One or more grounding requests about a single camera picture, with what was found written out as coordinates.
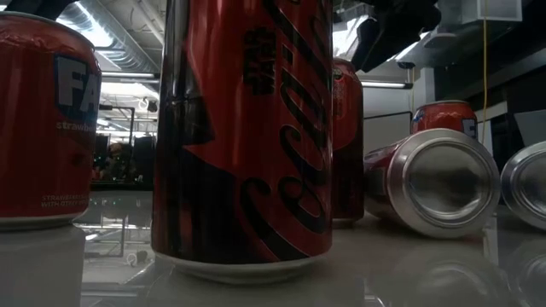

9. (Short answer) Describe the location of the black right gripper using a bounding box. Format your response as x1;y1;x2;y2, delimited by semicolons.
351;0;443;72

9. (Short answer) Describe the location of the red Fanta strawberry can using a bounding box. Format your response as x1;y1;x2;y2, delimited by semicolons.
363;127;502;240
410;100;479;142
0;11;102;234

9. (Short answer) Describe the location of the red Coca-Cola can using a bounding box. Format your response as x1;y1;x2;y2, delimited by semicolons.
331;57;366;228

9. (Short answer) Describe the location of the red Star Wars cola can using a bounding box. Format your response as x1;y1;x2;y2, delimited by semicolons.
151;0;334;286
500;141;546;232

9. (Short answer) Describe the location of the person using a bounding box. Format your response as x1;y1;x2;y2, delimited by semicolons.
100;142;131;182

